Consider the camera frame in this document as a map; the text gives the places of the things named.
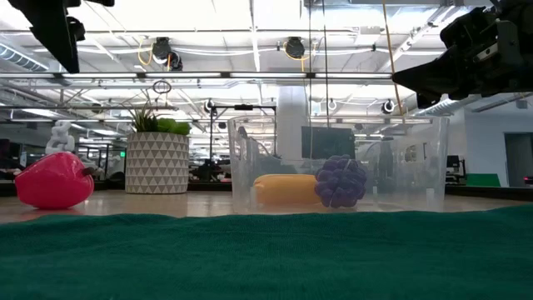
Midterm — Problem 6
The green cloth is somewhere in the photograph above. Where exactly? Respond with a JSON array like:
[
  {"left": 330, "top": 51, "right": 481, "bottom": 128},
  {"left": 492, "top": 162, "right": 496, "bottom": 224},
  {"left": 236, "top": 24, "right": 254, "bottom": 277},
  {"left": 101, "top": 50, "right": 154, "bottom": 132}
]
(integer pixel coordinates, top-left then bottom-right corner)
[{"left": 0, "top": 204, "right": 533, "bottom": 300}]

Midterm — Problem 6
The pink bell pepper toy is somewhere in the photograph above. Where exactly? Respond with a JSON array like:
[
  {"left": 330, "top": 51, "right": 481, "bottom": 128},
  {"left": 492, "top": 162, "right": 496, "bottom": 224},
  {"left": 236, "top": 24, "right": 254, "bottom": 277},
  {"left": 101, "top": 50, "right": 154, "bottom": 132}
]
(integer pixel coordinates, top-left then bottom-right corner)
[{"left": 14, "top": 151, "right": 96, "bottom": 210}]

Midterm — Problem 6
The clear plastic tupperware container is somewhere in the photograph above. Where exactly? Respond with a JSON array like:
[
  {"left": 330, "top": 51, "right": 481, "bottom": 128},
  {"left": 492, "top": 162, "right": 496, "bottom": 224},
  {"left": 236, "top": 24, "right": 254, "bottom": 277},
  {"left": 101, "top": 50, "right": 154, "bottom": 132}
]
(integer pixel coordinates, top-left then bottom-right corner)
[{"left": 227, "top": 115, "right": 451, "bottom": 212}]

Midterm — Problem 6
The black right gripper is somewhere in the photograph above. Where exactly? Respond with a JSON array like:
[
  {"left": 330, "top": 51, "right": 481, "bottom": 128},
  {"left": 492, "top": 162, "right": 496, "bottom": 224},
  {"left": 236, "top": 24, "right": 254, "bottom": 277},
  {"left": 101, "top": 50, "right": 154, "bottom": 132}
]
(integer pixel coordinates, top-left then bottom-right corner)
[{"left": 391, "top": 0, "right": 533, "bottom": 109}]

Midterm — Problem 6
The yellow hanging cable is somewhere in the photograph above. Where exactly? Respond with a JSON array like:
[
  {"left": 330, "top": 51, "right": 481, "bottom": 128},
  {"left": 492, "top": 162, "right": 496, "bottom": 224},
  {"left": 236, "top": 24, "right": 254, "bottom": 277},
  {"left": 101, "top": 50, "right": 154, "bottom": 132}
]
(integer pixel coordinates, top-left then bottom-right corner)
[{"left": 381, "top": 0, "right": 405, "bottom": 117}]

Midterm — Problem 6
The black equipment cart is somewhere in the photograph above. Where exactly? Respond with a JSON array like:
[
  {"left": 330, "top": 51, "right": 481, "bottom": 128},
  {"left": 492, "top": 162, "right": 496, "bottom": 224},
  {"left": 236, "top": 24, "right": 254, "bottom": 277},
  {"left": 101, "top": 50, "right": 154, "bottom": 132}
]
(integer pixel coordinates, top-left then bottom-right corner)
[{"left": 445, "top": 154, "right": 468, "bottom": 185}]

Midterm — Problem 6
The white structural column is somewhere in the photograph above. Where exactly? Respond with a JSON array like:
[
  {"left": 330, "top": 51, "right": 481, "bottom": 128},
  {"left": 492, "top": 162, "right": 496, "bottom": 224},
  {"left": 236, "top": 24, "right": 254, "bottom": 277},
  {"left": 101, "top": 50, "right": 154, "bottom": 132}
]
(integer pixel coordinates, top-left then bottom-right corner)
[{"left": 276, "top": 85, "right": 310, "bottom": 162}]

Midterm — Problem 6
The yellow toy banana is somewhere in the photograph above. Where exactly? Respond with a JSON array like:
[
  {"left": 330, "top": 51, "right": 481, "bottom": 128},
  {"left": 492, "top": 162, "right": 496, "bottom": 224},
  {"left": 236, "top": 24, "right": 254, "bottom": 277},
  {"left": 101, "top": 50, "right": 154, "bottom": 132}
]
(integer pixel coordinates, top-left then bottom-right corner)
[{"left": 252, "top": 173, "right": 321, "bottom": 206}]

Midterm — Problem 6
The purple toy grape bunch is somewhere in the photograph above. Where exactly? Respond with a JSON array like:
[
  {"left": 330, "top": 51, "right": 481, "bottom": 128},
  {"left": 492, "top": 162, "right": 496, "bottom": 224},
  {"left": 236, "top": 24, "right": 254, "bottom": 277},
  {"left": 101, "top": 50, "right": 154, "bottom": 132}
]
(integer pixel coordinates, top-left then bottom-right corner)
[{"left": 314, "top": 154, "right": 368, "bottom": 209}]

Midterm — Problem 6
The green board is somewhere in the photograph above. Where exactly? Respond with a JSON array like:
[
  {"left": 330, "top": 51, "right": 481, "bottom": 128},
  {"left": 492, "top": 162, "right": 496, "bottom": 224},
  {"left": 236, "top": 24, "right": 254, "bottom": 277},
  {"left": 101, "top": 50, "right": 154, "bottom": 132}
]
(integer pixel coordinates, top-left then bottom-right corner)
[{"left": 465, "top": 172, "right": 501, "bottom": 188}]

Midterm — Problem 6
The lit horizontal frame beam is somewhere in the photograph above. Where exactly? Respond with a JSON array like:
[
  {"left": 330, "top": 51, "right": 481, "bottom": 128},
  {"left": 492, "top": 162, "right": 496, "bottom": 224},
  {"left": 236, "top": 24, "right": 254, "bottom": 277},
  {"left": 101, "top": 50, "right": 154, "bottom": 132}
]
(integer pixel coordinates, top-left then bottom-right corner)
[{"left": 0, "top": 71, "right": 395, "bottom": 81}]

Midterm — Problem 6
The white sculpted figure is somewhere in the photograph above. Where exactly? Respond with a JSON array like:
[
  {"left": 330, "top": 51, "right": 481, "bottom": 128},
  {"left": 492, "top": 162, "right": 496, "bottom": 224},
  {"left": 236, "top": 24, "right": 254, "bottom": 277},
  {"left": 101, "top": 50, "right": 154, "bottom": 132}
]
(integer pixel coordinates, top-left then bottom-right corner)
[{"left": 44, "top": 120, "right": 77, "bottom": 156}]

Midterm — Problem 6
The thin black hanging cable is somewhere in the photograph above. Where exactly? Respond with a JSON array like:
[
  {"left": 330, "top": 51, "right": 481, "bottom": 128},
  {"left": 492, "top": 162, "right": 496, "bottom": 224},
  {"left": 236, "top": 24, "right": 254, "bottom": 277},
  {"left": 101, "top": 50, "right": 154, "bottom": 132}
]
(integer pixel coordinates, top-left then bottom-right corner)
[
  {"left": 321, "top": 0, "right": 330, "bottom": 126},
  {"left": 307, "top": 0, "right": 312, "bottom": 126}
]

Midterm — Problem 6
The grey door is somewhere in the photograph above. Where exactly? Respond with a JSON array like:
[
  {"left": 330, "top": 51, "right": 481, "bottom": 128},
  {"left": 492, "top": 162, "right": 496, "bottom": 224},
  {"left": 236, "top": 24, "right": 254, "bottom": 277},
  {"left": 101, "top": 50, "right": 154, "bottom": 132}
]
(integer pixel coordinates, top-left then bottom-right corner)
[{"left": 503, "top": 132, "right": 533, "bottom": 188}]

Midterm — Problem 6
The black monitor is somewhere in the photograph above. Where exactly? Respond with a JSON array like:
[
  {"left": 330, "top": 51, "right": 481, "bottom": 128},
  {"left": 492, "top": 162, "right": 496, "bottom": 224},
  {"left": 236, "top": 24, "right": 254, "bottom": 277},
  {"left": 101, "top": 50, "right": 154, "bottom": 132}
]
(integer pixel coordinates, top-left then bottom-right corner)
[{"left": 301, "top": 126, "right": 356, "bottom": 160}]

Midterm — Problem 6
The triangle-patterned planter pot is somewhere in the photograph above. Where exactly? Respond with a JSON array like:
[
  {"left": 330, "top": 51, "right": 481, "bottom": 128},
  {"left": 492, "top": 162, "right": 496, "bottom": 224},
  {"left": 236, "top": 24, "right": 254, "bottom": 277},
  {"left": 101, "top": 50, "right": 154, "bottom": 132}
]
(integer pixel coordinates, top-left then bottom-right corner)
[{"left": 124, "top": 132, "right": 191, "bottom": 195}]

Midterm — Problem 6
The large black cable reel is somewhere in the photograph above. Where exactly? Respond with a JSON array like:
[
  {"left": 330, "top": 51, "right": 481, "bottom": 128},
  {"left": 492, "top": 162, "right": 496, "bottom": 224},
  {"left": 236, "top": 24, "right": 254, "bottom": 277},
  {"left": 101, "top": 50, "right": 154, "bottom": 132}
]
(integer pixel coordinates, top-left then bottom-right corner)
[
  {"left": 151, "top": 36, "right": 184, "bottom": 72},
  {"left": 284, "top": 36, "right": 306, "bottom": 60}
]

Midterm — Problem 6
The green artificial plant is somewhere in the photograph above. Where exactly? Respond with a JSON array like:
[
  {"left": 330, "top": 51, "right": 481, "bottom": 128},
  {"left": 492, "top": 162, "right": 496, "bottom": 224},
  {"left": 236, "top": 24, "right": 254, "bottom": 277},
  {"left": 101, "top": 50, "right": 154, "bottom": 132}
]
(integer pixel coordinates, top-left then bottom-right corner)
[{"left": 124, "top": 103, "right": 192, "bottom": 137}]

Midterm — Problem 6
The silver ventilation duct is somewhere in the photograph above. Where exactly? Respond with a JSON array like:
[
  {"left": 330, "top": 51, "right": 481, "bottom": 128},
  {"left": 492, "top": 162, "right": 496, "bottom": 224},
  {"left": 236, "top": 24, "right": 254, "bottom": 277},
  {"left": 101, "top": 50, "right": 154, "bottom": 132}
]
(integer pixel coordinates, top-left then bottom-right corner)
[
  {"left": 428, "top": 97, "right": 484, "bottom": 117},
  {"left": 0, "top": 41, "right": 75, "bottom": 87}
]

